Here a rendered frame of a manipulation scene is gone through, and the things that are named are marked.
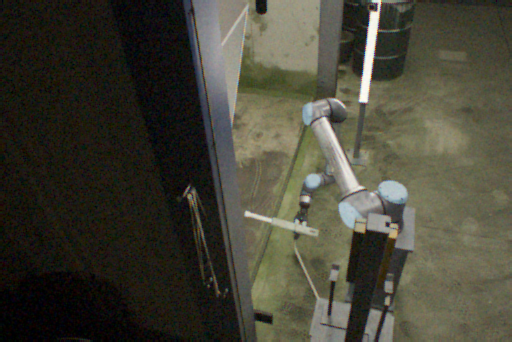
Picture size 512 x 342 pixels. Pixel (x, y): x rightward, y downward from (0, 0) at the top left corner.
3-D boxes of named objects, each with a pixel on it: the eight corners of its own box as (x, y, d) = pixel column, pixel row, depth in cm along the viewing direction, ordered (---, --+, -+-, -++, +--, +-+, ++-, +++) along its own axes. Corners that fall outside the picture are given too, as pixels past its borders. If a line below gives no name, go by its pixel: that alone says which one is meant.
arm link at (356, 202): (387, 215, 211) (327, 92, 236) (356, 226, 207) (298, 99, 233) (376, 224, 225) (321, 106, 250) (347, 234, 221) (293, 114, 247)
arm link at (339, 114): (342, 89, 244) (333, 174, 291) (322, 95, 241) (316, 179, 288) (352, 100, 236) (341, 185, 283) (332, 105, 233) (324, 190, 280)
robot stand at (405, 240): (396, 272, 285) (415, 208, 242) (393, 312, 264) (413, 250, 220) (350, 262, 292) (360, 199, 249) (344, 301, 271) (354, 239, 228)
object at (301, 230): (313, 239, 290) (320, 229, 270) (312, 246, 288) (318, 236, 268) (245, 219, 294) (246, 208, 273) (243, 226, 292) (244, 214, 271)
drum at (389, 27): (348, 58, 500) (355, -19, 440) (397, 57, 497) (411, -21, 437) (354, 84, 457) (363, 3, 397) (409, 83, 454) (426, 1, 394)
